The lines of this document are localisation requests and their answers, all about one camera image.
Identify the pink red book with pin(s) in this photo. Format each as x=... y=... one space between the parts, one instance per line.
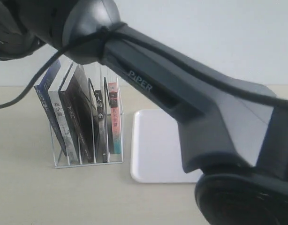
x=113 y=97

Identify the dark brown book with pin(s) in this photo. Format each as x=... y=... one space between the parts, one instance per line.
x=74 y=94

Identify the white wire book rack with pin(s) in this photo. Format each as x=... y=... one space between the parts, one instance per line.
x=61 y=161

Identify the white plastic tray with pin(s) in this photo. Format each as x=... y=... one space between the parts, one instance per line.
x=155 y=150

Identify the blue book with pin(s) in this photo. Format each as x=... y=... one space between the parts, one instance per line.
x=41 y=87

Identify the grey white book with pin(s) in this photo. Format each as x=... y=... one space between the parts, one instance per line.
x=67 y=132

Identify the black white book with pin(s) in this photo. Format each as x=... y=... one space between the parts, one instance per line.
x=103 y=140

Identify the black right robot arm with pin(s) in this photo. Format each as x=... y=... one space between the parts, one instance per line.
x=235 y=132

